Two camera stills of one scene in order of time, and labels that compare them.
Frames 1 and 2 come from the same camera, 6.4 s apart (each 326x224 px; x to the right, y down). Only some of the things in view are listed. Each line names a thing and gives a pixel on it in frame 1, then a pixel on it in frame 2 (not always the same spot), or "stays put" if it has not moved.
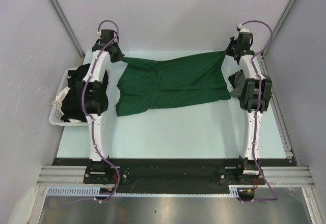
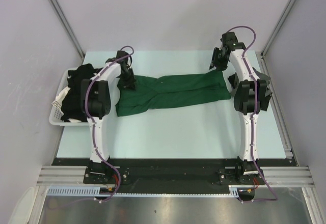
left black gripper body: (117, 54) -> (128, 79)
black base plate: (171, 175) stays put
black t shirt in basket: (72, 108) stays put
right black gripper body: (233, 47) -> (219, 61)
